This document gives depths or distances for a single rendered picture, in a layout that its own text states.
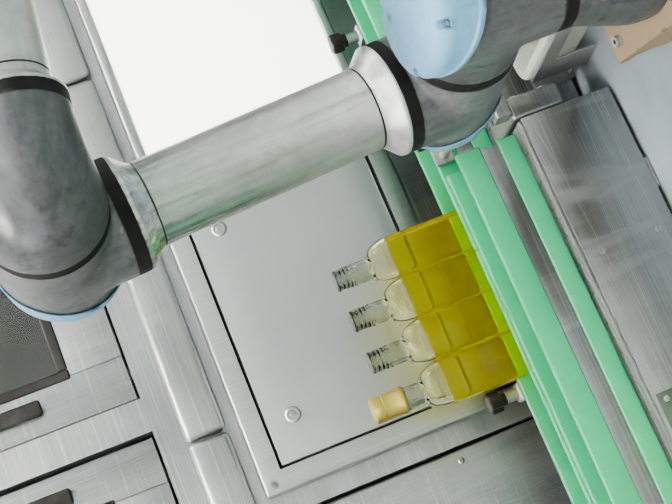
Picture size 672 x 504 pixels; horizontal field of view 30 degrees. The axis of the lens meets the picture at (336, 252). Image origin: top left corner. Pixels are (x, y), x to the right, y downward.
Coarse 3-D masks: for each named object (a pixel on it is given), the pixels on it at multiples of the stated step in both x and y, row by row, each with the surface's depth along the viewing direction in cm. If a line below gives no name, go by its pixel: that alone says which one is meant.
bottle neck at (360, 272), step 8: (352, 264) 162; (360, 264) 162; (368, 264) 162; (336, 272) 162; (344, 272) 161; (352, 272) 161; (360, 272) 162; (368, 272) 162; (336, 280) 161; (344, 280) 161; (352, 280) 161; (360, 280) 162; (368, 280) 163; (344, 288) 162
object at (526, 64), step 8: (544, 40) 146; (520, 48) 159; (528, 48) 159; (536, 48) 150; (544, 48) 148; (520, 56) 159; (528, 56) 159; (536, 56) 150; (520, 64) 158; (528, 64) 154; (536, 64) 152; (520, 72) 158; (528, 72) 155
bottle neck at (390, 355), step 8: (392, 344) 159; (400, 344) 159; (368, 352) 159; (376, 352) 159; (384, 352) 158; (392, 352) 158; (400, 352) 158; (368, 360) 160; (376, 360) 158; (384, 360) 158; (392, 360) 158; (400, 360) 159; (408, 360) 159; (376, 368) 158; (384, 368) 159
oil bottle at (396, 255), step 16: (432, 224) 162; (448, 224) 162; (384, 240) 161; (400, 240) 162; (416, 240) 162; (432, 240) 162; (448, 240) 162; (464, 240) 162; (368, 256) 162; (384, 256) 161; (400, 256) 161; (416, 256) 161; (432, 256) 161; (448, 256) 162; (384, 272) 161; (400, 272) 160
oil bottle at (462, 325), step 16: (464, 304) 159; (480, 304) 159; (496, 304) 159; (416, 320) 159; (432, 320) 158; (448, 320) 158; (464, 320) 159; (480, 320) 159; (496, 320) 159; (416, 336) 158; (432, 336) 158; (448, 336) 158; (464, 336) 158; (480, 336) 158; (496, 336) 161; (416, 352) 158; (432, 352) 157; (448, 352) 158
